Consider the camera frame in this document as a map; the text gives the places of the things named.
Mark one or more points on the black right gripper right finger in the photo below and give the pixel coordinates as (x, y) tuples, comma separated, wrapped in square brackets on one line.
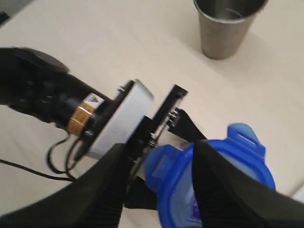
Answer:
[(228, 198)]

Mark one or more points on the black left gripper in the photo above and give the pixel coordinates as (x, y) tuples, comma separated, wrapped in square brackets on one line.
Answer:
[(149, 130)]

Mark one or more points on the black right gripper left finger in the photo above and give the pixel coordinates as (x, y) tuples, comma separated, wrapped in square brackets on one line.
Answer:
[(94, 200)]

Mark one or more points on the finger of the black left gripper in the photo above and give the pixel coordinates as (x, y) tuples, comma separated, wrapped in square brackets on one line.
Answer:
[(139, 196)]

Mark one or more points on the blue container lid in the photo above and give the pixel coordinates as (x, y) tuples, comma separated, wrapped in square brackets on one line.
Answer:
[(167, 172)]

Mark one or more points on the stainless steel cup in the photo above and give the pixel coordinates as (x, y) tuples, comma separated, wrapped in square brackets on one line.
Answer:
[(224, 24)]

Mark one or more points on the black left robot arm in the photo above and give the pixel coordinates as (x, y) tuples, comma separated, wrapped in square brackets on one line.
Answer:
[(36, 84)]

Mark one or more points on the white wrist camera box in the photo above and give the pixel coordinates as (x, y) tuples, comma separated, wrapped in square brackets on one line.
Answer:
[(124, 121)]

